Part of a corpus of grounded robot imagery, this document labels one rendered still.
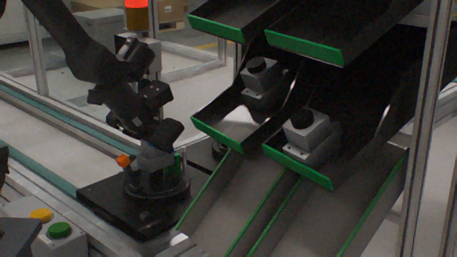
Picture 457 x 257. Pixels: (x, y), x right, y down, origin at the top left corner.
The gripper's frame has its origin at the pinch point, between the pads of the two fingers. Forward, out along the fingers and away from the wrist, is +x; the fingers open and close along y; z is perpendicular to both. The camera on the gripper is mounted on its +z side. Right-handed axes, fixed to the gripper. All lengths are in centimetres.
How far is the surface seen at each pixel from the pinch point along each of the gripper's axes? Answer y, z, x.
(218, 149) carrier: 1.5, 9.9, 18.5
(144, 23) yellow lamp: 16.5, 20.2, -9.2
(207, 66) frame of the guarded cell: 82, 62, 69
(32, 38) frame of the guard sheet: 75, 14, 3
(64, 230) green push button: -0.4, -24.4, -3.9
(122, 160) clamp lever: -0.8, -8.1, -4.2
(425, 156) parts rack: -54, 10, -9
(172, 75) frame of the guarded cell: 82, 46, 58
